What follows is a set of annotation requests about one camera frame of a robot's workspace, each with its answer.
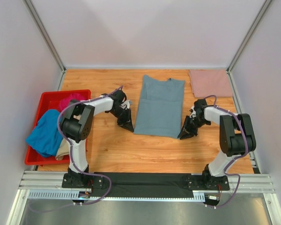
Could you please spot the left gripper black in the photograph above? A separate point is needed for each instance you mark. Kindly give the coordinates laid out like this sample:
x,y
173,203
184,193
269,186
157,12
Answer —
x,y
123,116

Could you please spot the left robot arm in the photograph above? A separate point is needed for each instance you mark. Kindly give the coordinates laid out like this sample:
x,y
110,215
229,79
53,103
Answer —
x,y
74,124

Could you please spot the bright blue t shirt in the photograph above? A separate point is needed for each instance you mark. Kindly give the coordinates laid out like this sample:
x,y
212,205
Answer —
x,y
45,138

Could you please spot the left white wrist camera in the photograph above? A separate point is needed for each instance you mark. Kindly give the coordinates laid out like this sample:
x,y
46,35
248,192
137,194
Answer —
x,y
126,104

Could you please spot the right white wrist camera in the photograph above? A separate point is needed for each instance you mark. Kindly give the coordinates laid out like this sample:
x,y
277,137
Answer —
x,y
192,112

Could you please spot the beige t shirt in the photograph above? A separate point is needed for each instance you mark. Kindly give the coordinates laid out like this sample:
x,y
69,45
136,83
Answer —
x,y
62,146

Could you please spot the slotted cable duct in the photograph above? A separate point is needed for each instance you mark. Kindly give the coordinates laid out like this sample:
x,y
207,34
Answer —
x,y
81,195

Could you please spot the magenta t shirt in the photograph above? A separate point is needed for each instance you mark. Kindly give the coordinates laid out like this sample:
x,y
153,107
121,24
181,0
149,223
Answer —
x,y
65,101

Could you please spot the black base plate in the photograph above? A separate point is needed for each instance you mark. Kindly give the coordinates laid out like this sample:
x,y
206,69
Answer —
x,y
156,183

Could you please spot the right aluminium frame post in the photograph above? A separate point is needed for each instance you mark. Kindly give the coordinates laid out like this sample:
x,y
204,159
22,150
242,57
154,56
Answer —
x,y
251,31

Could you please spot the red plastic bin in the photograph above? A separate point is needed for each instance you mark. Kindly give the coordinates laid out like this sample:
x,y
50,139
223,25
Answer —
x,y
50,101

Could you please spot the grey blue t shirt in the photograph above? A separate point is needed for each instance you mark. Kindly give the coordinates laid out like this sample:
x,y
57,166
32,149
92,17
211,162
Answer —
x,y
160,107

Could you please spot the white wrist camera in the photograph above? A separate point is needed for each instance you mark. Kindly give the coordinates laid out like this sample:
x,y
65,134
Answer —
x,y
126,104
192,112

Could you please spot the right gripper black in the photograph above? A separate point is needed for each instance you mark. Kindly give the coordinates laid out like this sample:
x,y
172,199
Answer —
x,y
191,122

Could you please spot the aluminium frame post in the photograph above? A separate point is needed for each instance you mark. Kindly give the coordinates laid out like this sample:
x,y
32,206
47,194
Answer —
x,y
39,24
251,31

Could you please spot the left aluminium frame post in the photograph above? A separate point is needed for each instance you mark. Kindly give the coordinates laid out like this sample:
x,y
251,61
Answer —
x,y
39,24

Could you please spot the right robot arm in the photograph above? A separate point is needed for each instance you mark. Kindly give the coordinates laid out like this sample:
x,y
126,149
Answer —
x,y
236,138

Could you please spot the folded pink t shirt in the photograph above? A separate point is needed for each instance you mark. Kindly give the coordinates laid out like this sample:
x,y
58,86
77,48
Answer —
x,y
210,82

